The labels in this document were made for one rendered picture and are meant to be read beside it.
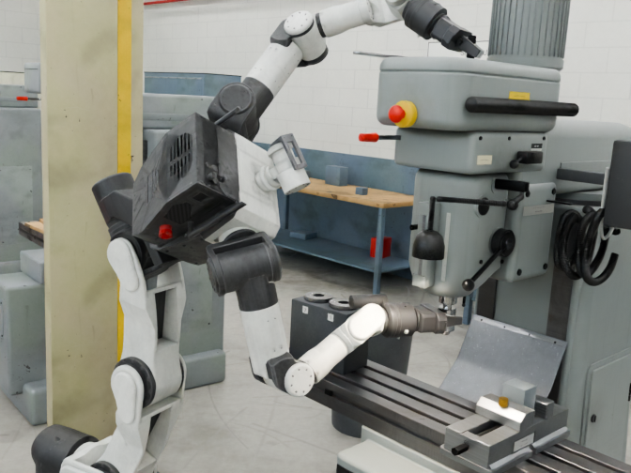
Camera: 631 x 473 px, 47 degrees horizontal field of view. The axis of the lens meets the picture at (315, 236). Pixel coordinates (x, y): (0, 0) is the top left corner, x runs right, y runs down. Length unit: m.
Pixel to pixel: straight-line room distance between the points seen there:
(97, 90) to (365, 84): 5.03
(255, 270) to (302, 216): 7.00
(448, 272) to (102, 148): 1.78
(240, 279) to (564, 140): 0.97
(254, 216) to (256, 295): 0.19
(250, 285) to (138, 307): 0.42
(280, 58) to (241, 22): 7.63
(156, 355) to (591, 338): 1.22
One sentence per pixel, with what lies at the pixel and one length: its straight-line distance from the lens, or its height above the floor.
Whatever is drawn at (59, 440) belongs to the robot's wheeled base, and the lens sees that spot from 2.36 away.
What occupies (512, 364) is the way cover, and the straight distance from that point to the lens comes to 2.24.
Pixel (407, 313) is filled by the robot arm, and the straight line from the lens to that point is 1.84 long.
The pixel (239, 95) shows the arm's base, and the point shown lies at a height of 1.78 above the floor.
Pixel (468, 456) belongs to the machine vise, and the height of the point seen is 1.01.
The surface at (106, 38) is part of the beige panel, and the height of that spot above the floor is 1.98.
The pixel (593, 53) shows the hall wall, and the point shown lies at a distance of 6.42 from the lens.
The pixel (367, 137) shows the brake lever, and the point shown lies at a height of 1.70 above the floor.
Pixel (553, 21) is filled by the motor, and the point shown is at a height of 2.01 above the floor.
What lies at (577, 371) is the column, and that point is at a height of 1.06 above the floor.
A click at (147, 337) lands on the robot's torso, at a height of 1.15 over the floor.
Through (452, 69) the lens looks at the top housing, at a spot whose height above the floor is 1.86.
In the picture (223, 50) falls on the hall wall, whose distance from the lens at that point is 9.81.
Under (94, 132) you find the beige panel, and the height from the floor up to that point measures 1.60.
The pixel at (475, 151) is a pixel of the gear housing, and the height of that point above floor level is 1.68.
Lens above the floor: 1.79
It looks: 11 degrees down
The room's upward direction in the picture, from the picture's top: 3 degrees clockwise
